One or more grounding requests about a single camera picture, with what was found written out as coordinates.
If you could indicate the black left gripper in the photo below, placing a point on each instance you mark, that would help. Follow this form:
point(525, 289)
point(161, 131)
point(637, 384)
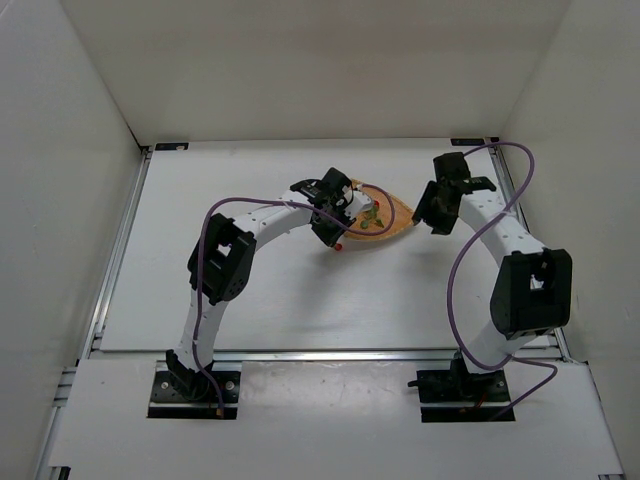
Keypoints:
point(329, 230)

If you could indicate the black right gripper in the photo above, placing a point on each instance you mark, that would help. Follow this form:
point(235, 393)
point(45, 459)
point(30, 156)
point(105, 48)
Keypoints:
point(426, 206)

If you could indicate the fake strawberry sprig with leaves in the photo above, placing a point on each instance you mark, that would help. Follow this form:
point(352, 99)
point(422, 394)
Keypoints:
point(370, 219)

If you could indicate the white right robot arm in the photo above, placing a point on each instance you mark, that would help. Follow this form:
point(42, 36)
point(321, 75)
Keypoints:
point(479, 206)

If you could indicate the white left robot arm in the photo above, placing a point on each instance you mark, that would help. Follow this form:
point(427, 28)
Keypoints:
point(233, 231)

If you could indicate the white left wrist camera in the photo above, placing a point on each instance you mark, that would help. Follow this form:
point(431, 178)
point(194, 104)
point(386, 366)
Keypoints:
point(357, 203)

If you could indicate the black right corner bracket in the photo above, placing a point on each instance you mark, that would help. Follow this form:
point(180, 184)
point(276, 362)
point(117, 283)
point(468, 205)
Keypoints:
point(467, 142)

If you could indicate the black corner bracket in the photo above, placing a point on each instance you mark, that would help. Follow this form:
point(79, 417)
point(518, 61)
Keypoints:
point(171, 146)
point(467, 142)

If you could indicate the aluminium right table rail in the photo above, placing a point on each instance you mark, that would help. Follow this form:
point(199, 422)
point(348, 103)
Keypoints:
point(532, 293)

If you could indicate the aluminium table rail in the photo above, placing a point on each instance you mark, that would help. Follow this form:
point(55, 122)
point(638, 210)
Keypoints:
point(532, 293)
point(107, 287)
point(334, 355)

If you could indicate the aluminium front table rail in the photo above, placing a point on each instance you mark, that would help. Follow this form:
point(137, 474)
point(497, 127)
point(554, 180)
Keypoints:
point(334, 355)

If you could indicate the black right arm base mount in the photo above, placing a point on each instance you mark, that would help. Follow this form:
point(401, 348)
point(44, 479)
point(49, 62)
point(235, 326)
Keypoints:
point(446, 397)

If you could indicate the black left corner bracket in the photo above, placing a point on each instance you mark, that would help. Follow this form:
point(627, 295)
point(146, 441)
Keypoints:
point(171, 146)

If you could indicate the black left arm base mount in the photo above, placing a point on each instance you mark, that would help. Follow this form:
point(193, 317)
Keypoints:
point(173, 398)

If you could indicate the aluminium left table rail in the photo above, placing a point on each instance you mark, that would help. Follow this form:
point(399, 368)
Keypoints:
point(107, 287)

